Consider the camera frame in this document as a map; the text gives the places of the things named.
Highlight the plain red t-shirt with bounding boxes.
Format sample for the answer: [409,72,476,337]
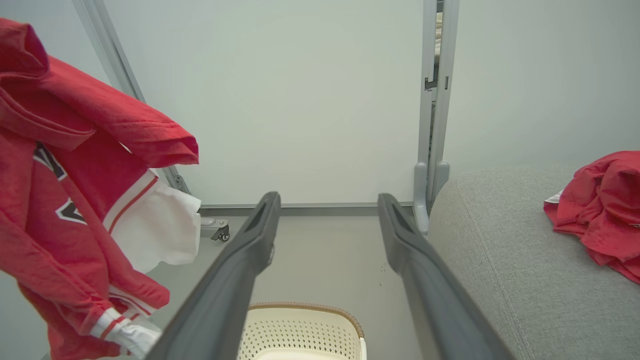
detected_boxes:
[543,150,640,285]

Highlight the grey curved partition foot pair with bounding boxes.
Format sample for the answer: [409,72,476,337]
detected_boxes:
[412,160,451,237]

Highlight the grey horizontal partition foot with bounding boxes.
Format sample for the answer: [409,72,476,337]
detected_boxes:
[199,217,230,239]

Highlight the upright grey partition post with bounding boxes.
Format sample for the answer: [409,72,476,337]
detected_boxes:
[417,0,461,168]

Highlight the grey fabric sofa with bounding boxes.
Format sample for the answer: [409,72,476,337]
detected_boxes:
[427,164,640,360]

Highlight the red jersey with white sleeves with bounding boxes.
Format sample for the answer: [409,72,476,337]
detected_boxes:
[0,18,202,360]

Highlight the cream laundry basket brown rim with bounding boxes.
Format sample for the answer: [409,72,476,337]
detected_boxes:
[237,301,368,360]

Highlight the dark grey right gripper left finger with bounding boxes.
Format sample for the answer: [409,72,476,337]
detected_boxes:
[145,191,282,360]

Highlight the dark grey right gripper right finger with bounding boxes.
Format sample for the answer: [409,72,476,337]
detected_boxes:
[377,193,516,360]

